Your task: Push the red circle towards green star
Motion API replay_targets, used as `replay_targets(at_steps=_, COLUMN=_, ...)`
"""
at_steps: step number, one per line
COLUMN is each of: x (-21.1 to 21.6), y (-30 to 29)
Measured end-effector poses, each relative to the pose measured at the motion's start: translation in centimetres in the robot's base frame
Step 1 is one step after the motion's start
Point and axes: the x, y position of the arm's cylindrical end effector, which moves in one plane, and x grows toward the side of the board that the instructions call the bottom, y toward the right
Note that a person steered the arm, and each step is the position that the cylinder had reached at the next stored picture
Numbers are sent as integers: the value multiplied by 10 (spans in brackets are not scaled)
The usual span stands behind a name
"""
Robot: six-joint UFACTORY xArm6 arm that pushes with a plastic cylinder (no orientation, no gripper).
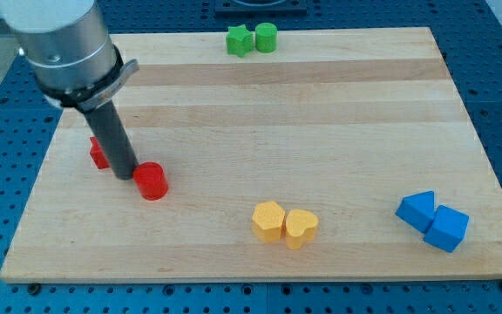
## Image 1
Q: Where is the red cylinder block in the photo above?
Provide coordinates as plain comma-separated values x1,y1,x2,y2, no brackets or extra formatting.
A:
132,161,169,201

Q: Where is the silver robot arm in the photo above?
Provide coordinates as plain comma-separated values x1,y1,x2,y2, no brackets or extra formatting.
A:
0,0,139,113

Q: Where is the green star block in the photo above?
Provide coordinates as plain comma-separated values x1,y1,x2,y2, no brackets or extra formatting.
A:
226,24,254,58

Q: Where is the red star block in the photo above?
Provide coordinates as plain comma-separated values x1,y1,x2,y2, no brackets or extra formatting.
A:
89,136,110,169

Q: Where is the yellow hexagon block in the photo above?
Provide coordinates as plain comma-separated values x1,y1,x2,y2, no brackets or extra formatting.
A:
252,201,286,243

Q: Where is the yellow heart block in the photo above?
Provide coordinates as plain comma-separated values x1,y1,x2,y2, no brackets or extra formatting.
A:
285,209,319,250

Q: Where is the wooden board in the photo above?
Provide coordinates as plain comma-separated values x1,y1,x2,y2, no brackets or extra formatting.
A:
0,27,502,283

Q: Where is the green cylinder block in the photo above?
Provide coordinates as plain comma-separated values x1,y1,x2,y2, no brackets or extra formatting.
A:
254,23,278,53

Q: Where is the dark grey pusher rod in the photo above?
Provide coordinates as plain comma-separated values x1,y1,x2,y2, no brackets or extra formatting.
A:
84,100,139,181

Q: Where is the blue triangle block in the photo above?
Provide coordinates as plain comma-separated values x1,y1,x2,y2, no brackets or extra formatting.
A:
395,191,435,233

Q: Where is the blue cube block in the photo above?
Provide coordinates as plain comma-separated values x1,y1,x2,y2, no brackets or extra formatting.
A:
424,205,470,253

